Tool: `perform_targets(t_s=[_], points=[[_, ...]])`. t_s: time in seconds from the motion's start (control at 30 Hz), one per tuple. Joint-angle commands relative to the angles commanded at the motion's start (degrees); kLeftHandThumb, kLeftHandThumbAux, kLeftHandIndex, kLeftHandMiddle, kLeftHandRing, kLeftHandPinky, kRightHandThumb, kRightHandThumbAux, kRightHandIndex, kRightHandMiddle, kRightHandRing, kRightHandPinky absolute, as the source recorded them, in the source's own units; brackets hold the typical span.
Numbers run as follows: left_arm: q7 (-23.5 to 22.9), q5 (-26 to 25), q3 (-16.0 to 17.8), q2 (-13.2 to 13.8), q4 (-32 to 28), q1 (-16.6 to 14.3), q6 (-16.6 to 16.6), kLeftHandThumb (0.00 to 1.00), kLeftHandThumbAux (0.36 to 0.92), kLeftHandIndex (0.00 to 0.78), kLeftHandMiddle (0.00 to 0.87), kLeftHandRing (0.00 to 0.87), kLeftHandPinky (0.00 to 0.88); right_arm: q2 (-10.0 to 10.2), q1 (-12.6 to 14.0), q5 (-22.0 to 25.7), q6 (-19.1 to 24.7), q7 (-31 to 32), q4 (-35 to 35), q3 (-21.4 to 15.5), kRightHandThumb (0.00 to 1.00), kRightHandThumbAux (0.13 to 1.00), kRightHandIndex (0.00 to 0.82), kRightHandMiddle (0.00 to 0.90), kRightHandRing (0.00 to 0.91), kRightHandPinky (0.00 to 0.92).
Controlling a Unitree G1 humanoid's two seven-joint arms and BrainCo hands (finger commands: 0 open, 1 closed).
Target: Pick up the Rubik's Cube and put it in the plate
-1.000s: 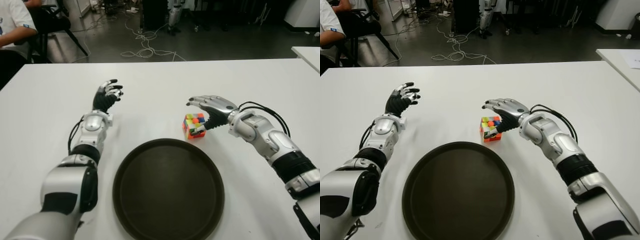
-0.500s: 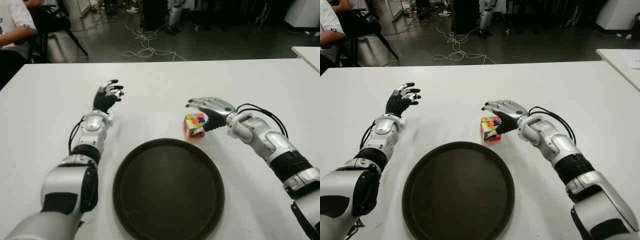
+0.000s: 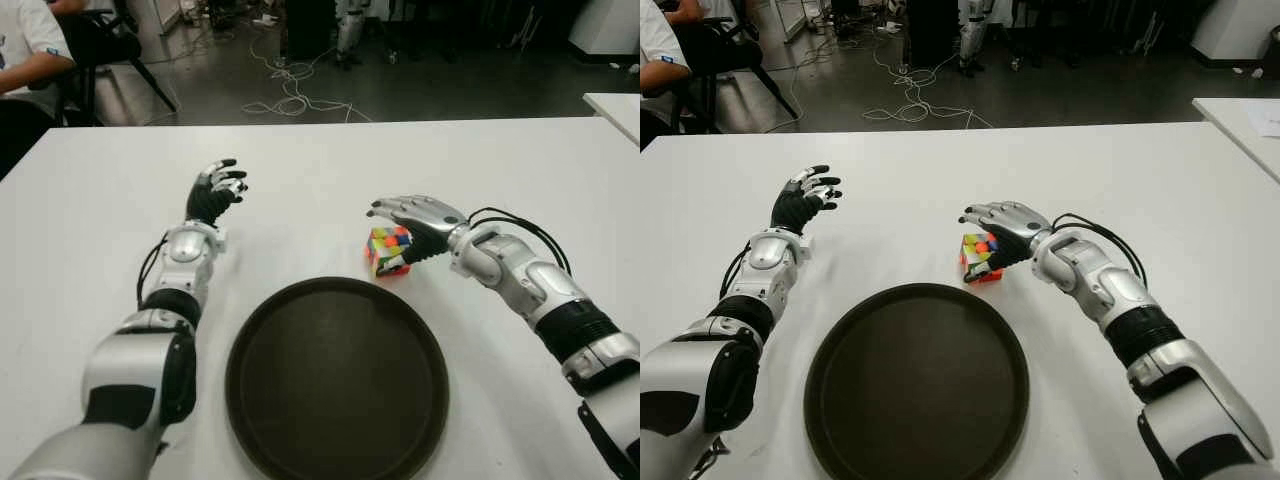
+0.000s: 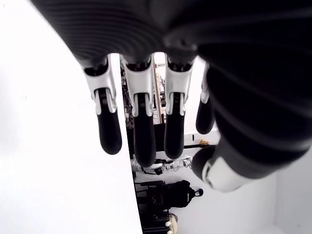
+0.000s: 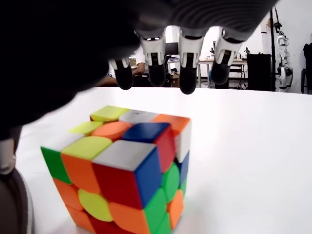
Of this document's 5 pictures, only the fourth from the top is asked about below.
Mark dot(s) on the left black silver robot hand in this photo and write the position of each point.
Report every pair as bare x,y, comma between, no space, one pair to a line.
219,61

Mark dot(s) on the long black pole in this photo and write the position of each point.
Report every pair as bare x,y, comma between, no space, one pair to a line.
195,146

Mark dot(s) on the mannequin in black jacket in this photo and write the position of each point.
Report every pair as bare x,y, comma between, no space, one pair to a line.
180,195

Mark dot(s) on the black shelf rack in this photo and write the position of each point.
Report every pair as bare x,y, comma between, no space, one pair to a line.
151,207

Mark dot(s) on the cream plush toy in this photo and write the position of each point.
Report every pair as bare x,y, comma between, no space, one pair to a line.
173,223

